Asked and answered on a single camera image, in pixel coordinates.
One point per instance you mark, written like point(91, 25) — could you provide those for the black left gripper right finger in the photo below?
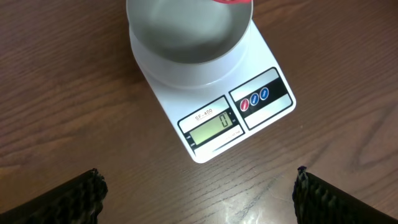
point(316, 202)

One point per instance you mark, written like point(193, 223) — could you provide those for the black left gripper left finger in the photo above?
point(80, 200)

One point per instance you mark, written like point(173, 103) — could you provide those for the red plastic scoop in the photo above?
point(234, 1)

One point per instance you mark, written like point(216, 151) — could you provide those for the white digital kitchen scale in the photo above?
point(214, 106)

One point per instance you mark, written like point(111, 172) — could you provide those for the grey plastic bowl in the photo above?
point(187, 42)

